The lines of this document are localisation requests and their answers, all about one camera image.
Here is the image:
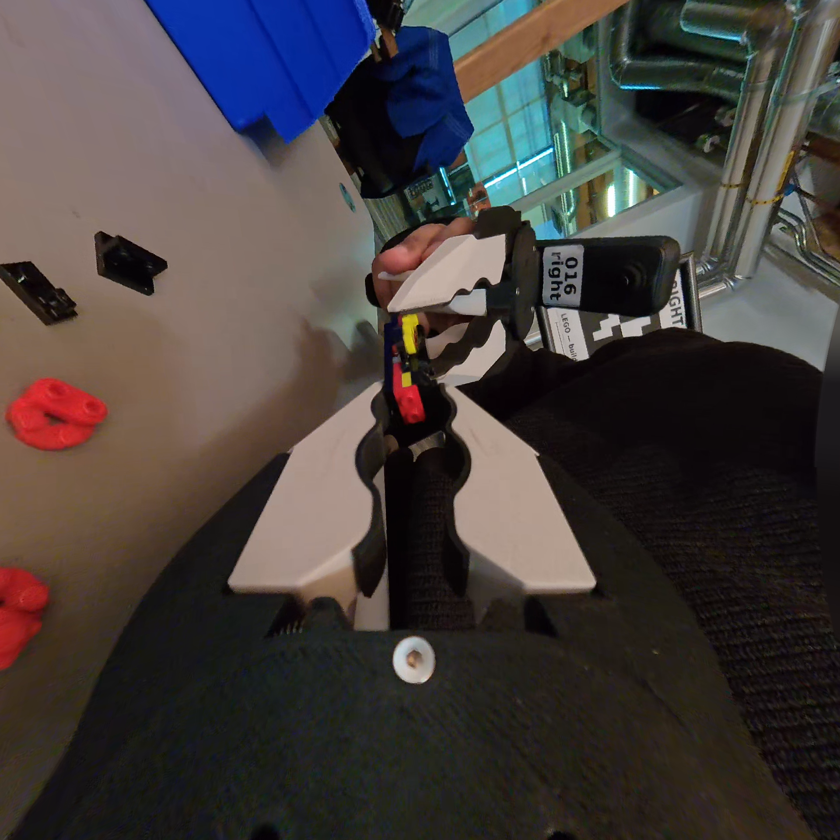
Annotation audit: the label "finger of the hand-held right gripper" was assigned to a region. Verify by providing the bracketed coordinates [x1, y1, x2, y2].
[420, 317, 511, 386]
[377, 235, 508, 317]

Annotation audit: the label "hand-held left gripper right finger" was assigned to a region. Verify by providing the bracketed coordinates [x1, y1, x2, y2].
[430, 384, 598, 624]

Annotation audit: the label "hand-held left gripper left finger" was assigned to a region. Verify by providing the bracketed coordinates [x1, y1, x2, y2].
[227, 382, 395, 631]

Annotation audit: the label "yellow black red lego model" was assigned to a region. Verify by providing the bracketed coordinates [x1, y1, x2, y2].
[382, 313, 435, 426]

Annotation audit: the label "person's right forearm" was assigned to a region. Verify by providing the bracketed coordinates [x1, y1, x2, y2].
[456, 327, 824, 434]

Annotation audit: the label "red round lego part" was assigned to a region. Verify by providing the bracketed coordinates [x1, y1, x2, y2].
[5, 377, 109, 452]

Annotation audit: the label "red lego hinge plate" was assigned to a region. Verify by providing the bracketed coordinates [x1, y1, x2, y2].
[0, 567, 51, 672]

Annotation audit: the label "black square lego plate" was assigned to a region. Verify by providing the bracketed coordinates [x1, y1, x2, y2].
[94, 231, 169, 296]

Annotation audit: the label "small black lego plate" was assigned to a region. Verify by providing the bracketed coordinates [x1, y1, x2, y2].
[0, 261, 78, 326]

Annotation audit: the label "person's right hand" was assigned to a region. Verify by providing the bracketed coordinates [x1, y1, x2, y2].
[371, 218, 476, 280]

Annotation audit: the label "framed marker sign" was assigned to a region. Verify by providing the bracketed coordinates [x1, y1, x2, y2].
[535, 252, 703, 362]

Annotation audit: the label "blue jacket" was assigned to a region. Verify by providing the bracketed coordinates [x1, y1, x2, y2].
[326, 26, 475, 198]

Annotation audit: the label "metal ventilation ducts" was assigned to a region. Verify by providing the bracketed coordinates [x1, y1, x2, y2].
[607, 0, 840, 290]

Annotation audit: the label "wooden beam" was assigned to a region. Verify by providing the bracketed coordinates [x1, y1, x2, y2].
[453, 0, 631, 102]

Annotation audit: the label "blue plastic bin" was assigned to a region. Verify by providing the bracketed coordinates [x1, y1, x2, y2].
[144, 0, 378, 144]

